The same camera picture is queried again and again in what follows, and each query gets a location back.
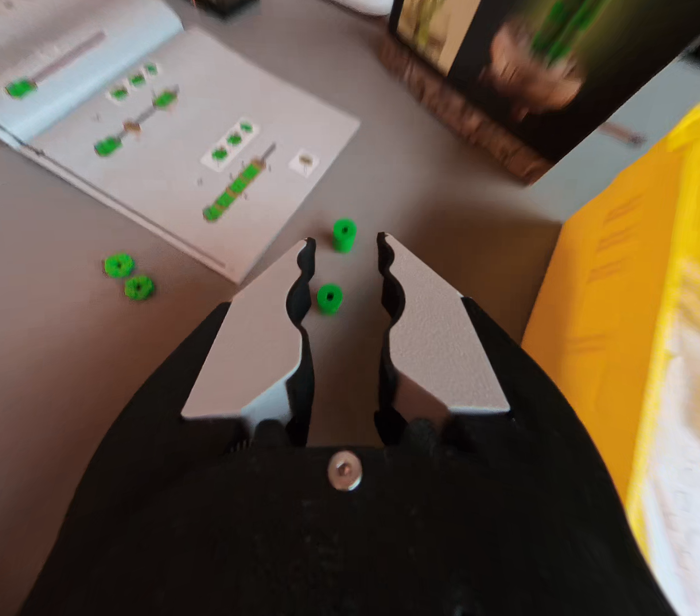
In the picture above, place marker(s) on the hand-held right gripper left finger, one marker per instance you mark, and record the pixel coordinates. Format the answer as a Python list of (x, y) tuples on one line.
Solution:
[(251, 353)]

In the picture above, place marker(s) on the black toy set box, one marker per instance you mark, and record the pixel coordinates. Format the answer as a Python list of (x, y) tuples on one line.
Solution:
[(601, 25)]

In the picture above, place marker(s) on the open instruction booklet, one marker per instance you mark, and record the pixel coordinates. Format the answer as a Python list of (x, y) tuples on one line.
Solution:
[(219, 80)]

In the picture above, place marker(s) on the grey desk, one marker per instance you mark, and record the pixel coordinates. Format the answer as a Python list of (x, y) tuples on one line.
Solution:
[(437, 200)]

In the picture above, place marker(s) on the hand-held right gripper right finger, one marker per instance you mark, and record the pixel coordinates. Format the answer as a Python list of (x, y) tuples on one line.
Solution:
[(443, 353)]

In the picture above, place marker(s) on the green cylinder toy piece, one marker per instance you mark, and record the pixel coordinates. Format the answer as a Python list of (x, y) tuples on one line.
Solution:
[(330, 298), (118, 265), (139, 288), (344, 235)]

